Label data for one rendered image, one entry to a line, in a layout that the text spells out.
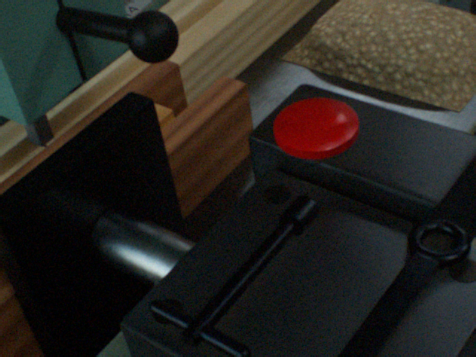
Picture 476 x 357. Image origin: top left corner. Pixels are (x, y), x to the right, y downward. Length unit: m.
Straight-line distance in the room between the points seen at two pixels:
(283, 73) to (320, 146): 0.25
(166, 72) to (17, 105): 0.12
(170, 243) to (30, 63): 0.09
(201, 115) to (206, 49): 0.08
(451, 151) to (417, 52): 0.21
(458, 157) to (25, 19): 0.17
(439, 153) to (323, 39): 0.24
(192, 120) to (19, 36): 0.12
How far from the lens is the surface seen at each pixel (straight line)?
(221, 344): 0.25
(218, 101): 0.44
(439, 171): 0.29
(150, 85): 0.44
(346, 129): 0.28
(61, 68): 0.36
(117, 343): 0.31
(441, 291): 0.26
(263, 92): 0.51
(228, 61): 0.52
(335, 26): 0.53
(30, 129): 0.43
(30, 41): 0.34
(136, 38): 0.31
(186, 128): 0.42
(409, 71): 0.50
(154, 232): 0.35
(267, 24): 0.55
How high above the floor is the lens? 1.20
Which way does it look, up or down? 42 degrees down
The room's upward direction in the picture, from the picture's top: 10 degrees counter-clockwise
